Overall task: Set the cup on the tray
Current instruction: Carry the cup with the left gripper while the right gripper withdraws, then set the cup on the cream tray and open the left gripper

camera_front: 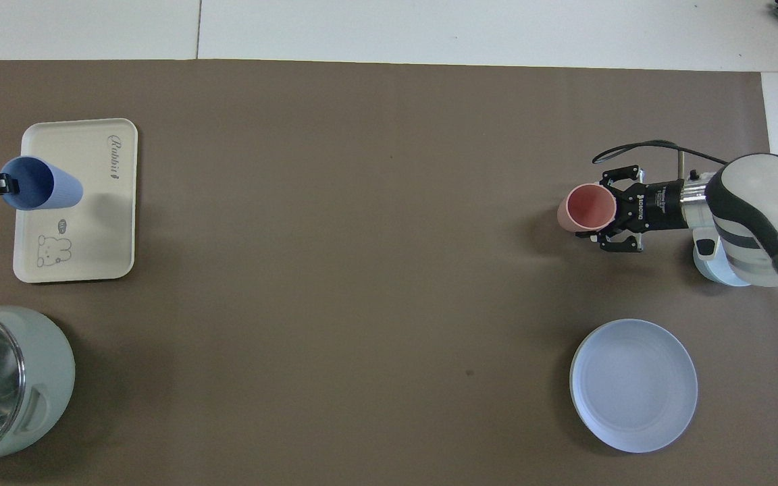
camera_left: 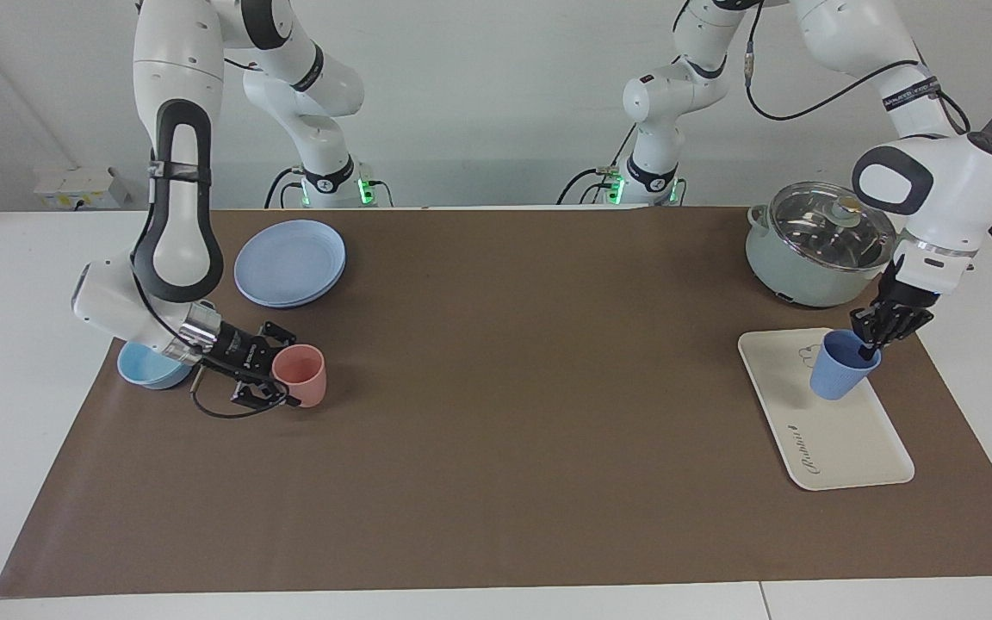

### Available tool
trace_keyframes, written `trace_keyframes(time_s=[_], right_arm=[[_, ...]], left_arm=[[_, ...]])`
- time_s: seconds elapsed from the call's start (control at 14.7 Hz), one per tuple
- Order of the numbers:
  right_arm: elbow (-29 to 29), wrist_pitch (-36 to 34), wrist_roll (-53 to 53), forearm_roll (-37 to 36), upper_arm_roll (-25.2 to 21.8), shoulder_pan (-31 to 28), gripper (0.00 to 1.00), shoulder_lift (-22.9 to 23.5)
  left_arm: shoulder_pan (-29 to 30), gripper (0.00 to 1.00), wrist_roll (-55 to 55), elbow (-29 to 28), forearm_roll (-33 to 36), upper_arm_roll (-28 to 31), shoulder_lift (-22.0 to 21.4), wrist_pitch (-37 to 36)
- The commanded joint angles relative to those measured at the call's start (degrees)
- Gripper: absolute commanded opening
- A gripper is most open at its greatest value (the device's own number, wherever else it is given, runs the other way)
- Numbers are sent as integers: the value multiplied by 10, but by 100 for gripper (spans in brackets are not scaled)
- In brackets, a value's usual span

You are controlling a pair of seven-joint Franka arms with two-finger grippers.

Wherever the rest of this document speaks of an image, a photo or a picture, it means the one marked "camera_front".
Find blue round plate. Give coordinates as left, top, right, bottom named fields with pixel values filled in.
left=569, top=319, right=699, bottom=454

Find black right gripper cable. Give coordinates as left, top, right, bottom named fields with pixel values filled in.
left=592, top=139, right=729, bottom=167

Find light blue bowl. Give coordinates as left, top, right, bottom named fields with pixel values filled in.
left=692, top=233, right=756, bottom=288

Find pink cup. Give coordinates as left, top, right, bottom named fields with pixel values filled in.
left=556, top=183, right=617, bottom=234

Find cream tray with bear print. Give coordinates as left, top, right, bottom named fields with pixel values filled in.
left=12, top=118, right=139, bottom=284

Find brown table mat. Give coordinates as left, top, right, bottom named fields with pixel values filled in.
left=0, top=59, right=778, bottom=486

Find pale green cooking pot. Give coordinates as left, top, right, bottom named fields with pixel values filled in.
left=0, top=306, right=77, bottom=475

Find blue ribbed cup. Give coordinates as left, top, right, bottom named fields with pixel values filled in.
left=0, top=155, right=84, bottom=211

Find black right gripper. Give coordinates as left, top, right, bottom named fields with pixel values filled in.
left=590, top=165, right=688, bottom=254

